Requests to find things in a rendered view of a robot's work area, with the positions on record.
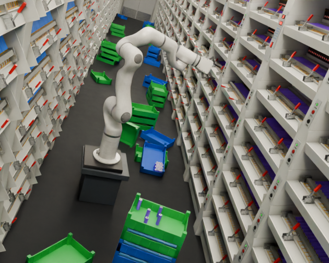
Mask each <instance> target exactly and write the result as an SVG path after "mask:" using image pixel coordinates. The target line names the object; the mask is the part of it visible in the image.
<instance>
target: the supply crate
mask: <svg viewBox="0 0 329 263"><path fill-rule="evenodd" d="M139 199H142V200H143V201H142V203H141V206H140V209H139V210H136V207H137V204H138V201H139ZM160 206H162V205H159V204H157V203H154V202H151V201H149V200H146V199H143V198H140V193H137V194H136V197H135V200H134V202H133V204H132V207H131V209H130V211H129V212H128V215H127V218H126V221H125V224H124V226H126V227H128V228H131V229H133V230H137V231H139V232H142V233H145V234H148V235H150V236H153V237H156V238H159V239H161V240H164V241H167V242H169V243H172V244H175V245H178V246H181V247H182V245H183V242H184V240H185V237H186V235H187V231H186V229H187V223H188V219H189V215H190V211H186V214H185V213H182V212H179V211H176V210H173V209H170V208H168V207H165V206H162V207H163V209H162V212H161V214H162V217H161V220H160V223H159V225H156V221H157V217H156V216H157V213H158V210H159V207H160ZM148 208H149V209H151V211H150V214H149V219H148V222H147V224H146V223H144V217H145V215H146V212H147V209H148Z"/></svg>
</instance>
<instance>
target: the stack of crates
mask: <svg viewBox="0 0 329 263"><path fill-rule="evenodd" d="M158 115H159V111H157V110H156V109H155V104H153V106H149V105H143V104H138V103H133V102H132V116H131V118H130V120H129V121H128V122H130V123H133V124H135V125H137V126H139V127H140V130H149V129H151V127H154V128H155V125H156V122H157V118H158ZM154 128H153V129H154Z"/></svg>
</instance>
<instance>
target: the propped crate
mask: <svg viewBox="0 0 329 263"><path fill-rule="evenodd" d="M166 147H167V145H164V147H163V146H159V145H155V144H151V143H148V142H147V140H145V142H144V145H143V151H142V159H141V164H140V172H142V173H147V174H151V175H155V176H160V177H162V176H163V174H164V172H165V157H166ZM157 161H158V162H160V163H161V162H162V164H163V170H162V173H161V172H156V171H153V169H154V165H155V163H156V162H157Z"/></svg>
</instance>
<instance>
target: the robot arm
mask: <svg viewBox="0 0 329 263"><path fill-rule="evenodd" d="M147 44H152V45H154V46H156V47H157V48H159V49H161V50H163V51H165V52H166V56H167V61H168V63H169V64H170V66H171V67H173V68H174V69H176V70H178V71H184V70H185V68H186V66H187V64H190V65H192V66H193V67H195V69H197V70H198V71H199V72H201V73H202V79H205V78H210V79H212V80H213V79H215V78H214V77H213V76H210V75H209V71H210V69H211V67H212V65H213V64H215V66H217V67H221V66H220V65H219V64H217V62H216V60H215V58H214V57H213V56H212V57H211V58H209V59H207V58H205V57H202V56H199V55H198V54H196V53H194V52H192V51H191V50H189V49H187V48H185V47H184V46H182V45H180V46H179V47H178V44H177V43H176V42H175V41H174V40H173V39H171V38H169V37H168V36H166V35H164V34H163V33H161V32H159V31H157V30H156V29H154V28H152V27H144V28H143V29H141V30H140V31H138V32H137V33H135V34H133V35H129V36H127V37H124V38H122V39H121V40H120V41H119V42H118V43H117V44H116V47H115V48H116V52H117V53H118V55H119V56H121V57H122V58H124V59H125V64H124V66H123V67H122V68H120V69H119V70H118V72H117V75H116V81H115V94H116V97H115V96H111V97H108V98H107V99H106V100H105V102H104V105H103V116H104V123H105V126H104V131H103V135H102V139H101V144H100V148H99V149H96V150H95V151H94V152H93V157H94V158H95V159H96V160H97V161H99V162H101V163H105V164H116V163H118V162H119V161H120V155H119V154H118V153H117V150H118V146H119V142H120V138H121V133H122V124H121V123H126V122H128V121H129V120H130V118H131V116H132V102H131V83H132V79H133V75H134V73H135V72H136V70H137V69H138V68H140V66H141V65H142V62H143V54H142V52H141V51H140V50H139V49H138V48H137V47H140V46H144V45H147ZM175 57H177V58H178V60H177V61H176V60H175ZM211 59H213V61H214V62H213V61H211ZM204 75H206V77H204Z"/></svg>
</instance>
